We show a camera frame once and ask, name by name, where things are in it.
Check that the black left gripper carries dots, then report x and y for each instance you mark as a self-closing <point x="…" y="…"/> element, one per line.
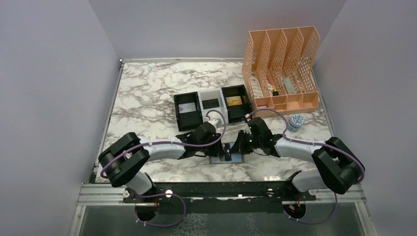
<point x="217" y="150"/>

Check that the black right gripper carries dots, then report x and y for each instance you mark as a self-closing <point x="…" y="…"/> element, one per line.
<point x="239" y="146"/>

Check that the grey card holder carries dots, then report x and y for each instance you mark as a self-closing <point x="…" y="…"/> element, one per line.
<point x="227" y="157"/>

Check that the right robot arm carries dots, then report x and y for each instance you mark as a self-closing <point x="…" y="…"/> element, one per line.
<point x="336" y="168"/>

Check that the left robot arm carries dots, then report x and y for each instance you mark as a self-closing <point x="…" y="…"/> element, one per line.
<point x="122" y="161"/>

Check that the black card in white bin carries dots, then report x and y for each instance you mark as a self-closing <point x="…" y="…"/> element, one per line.
<point x="210" y="104"/>

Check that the gold card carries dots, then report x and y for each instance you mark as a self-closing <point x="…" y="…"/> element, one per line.
<point x="234" y="100"/>

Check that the black right bin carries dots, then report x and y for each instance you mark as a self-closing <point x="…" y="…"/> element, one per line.
<point x="237" y="113"/>

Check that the black bin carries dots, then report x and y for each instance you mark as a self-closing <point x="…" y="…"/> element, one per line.
<point x="237" y="113"/>
<point x="187" y="121"/>

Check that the white middle bin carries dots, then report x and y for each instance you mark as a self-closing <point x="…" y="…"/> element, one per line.
<point x="215" y="93"/>

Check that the black left bin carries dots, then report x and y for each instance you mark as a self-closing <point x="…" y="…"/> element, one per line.
<point x="187" y="121"/>

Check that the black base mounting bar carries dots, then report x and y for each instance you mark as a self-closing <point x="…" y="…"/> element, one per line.
<point x="217" y="197"/>

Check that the white item in organizer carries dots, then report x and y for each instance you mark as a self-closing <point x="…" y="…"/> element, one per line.
<point x="256" y="88"/>

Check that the blue white tape roll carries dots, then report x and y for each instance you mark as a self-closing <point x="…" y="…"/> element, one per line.
<point x="296" y="121"/>

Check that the black yellow marker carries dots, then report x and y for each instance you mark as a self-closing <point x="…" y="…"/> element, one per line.
<point x="275" y="92"/>

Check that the grey item in organizer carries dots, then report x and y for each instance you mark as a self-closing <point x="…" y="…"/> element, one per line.
<point x="289" y="86"/>

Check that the peach file organizer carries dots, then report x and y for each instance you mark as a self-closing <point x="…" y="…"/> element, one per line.
<point x="274" y="54"/>

